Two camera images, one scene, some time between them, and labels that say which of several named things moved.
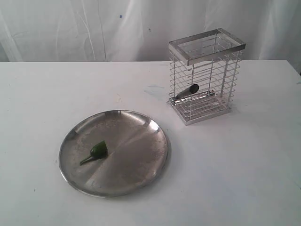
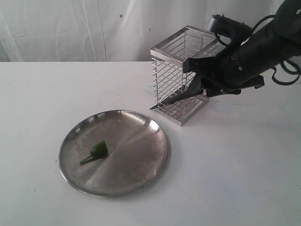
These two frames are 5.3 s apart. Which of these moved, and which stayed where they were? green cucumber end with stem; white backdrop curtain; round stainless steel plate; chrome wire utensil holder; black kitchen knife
Moved: chrome wire utensil holder; black kitchen knife
Stayed: round stainless steel plate; green cucumber end with stem; white backdrop curtain
